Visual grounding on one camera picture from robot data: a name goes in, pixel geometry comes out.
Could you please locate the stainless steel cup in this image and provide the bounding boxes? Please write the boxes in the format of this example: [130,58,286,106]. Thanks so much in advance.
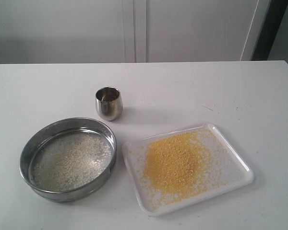
[95,87,123,121]

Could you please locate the yellow grain powder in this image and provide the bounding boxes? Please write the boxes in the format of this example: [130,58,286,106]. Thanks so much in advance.
[132,128,233,204]

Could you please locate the round stainless steel sieve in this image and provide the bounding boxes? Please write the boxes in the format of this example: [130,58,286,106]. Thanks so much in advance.
[19,117,117,202]

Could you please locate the white grains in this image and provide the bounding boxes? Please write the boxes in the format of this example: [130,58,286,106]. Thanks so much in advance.
[31,133,112,192]

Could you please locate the white plastic tray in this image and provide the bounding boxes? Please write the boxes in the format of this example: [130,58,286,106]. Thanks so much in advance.
[122,122,254,216]

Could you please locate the white cabinet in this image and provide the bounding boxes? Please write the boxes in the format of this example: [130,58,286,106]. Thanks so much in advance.
[0,0,270,64]

